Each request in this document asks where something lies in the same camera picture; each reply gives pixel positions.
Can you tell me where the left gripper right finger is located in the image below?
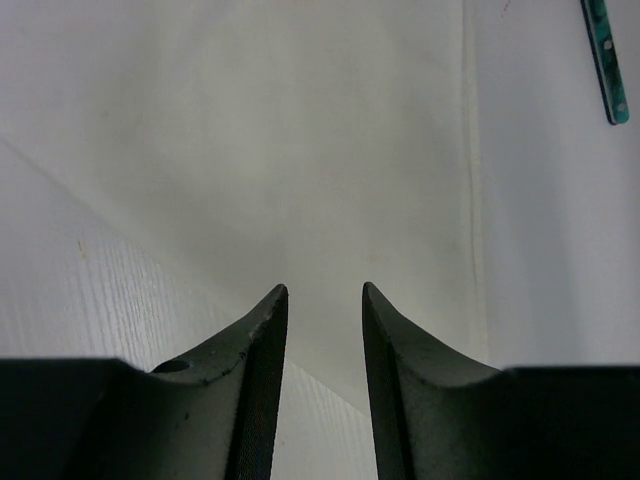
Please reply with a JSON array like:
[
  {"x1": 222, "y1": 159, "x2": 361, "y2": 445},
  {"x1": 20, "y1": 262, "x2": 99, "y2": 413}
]
[{"x1": 362, "y1": 283, "x2": 639, "y2": 479}]

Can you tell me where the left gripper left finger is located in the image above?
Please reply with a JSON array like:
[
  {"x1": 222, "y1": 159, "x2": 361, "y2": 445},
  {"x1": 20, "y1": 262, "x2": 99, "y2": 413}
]
[{"x1": 1, "y1": 285, "x2": 288, "y2": 479}]

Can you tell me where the white cloth napkin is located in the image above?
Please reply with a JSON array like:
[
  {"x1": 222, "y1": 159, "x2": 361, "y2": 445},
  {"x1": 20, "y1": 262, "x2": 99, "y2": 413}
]
[{"x1": 1, "y1": 1, "x2": 487, "y2": 409}]

